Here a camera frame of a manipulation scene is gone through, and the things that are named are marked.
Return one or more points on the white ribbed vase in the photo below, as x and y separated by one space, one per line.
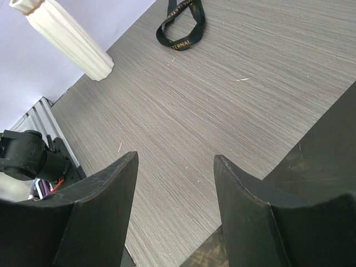
56 25

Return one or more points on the black wrapping paper sheet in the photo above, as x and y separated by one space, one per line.
319 167

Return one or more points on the aluminium frame rail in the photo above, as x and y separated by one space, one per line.
41 119

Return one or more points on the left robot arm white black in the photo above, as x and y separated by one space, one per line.
27 156

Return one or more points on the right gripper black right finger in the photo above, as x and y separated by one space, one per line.
266 226

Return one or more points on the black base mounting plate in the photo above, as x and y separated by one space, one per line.
60 164

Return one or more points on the black ribbon with gold lettering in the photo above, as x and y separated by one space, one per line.
183 26

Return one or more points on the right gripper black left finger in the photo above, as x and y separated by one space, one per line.
84 224

